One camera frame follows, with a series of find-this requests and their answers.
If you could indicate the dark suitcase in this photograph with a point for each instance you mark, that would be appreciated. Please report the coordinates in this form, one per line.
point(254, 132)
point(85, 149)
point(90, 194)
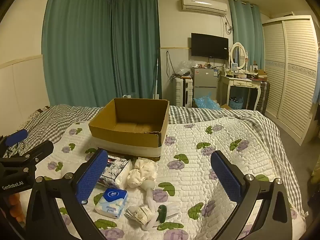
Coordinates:
point(263, 95)

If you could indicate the blue and white tissue pack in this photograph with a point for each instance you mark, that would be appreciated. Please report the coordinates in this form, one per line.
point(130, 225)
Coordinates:
point(112, 202)

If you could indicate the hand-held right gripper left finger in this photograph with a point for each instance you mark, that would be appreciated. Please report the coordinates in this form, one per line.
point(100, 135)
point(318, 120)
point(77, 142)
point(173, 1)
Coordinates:
point(90, 178)

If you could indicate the white thin cloth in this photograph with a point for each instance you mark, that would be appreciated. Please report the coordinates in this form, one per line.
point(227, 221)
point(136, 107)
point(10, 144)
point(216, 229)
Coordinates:
point(173, 208)

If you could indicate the white floral quilt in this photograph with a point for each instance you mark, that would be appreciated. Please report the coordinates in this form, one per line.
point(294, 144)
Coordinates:
point(200, 167)

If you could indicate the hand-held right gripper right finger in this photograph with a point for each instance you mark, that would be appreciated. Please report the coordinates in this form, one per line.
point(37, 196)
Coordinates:
point(226, 178)

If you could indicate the cardboard floor box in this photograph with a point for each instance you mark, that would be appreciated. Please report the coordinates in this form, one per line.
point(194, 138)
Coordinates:
point(228, 106)

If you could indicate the small photo frame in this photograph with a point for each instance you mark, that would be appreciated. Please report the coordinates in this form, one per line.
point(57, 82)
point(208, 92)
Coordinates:
point(234, 66)

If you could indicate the white air conditioner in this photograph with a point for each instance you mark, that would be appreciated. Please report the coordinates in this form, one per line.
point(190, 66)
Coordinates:
point(203, 6)

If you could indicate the wide teal curtain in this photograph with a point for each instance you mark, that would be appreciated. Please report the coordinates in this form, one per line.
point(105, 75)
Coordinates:
point(77, 47)

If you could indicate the white sock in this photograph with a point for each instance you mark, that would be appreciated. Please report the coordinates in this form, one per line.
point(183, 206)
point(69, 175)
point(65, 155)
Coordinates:
point(149, 187)

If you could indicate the white suitcase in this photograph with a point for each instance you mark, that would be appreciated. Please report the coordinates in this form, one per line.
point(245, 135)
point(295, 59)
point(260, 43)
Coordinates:
point(180, 92)

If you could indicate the floral tissue pack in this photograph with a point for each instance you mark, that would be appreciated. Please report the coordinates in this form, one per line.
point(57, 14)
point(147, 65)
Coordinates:
point(118, 171)

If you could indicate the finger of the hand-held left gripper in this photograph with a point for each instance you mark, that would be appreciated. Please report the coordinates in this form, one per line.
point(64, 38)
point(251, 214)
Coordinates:
point(16, 136)
point(37, 150)

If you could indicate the white dressing table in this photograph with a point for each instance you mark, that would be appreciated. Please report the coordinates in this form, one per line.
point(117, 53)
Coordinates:
point(240, 82)

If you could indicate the black wall television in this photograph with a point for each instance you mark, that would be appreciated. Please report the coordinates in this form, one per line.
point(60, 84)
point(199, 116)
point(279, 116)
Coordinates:
point(209, 45)

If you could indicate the person's left hand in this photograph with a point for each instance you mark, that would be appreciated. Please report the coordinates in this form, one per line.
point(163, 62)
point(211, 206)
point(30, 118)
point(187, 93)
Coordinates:
point(15, 205)

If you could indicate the blue basket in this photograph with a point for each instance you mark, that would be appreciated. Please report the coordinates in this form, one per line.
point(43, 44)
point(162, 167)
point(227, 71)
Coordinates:
point(236, 103)

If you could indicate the narrow teal curtain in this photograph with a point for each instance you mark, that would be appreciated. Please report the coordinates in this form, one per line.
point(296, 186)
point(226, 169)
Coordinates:
point(243, 27)

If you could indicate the white pole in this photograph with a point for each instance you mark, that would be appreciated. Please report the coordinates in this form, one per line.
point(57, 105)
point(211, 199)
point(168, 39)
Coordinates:
point(156, 80)

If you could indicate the white louvred wardrobe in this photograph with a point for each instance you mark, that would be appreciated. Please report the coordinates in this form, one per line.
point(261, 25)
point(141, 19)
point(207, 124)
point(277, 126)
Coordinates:
point(292, 75)

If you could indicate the pile of blue plastic bags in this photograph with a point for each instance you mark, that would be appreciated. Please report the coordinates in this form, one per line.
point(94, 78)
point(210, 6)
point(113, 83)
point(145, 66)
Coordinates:
point(206, 102)

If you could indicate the clear plastic bag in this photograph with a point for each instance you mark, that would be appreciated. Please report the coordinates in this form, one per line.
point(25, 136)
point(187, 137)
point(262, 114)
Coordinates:
point(183, 68)

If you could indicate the white lace ribbon roll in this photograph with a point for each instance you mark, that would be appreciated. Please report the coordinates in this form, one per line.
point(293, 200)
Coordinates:
point(138, 215)

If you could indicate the grey cabinet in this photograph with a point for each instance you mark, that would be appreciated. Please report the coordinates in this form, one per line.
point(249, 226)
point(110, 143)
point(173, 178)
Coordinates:
point(205, 85)

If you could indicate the small green plush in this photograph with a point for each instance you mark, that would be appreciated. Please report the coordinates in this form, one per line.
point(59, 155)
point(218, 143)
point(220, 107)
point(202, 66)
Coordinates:
point(162, 213)

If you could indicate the cream ruffled cloth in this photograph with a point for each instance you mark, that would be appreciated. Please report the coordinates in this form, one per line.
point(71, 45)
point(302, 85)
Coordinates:
point(141, 171)

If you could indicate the white oval mirror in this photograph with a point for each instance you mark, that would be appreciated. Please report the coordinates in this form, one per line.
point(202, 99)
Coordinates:
point(237, 55)

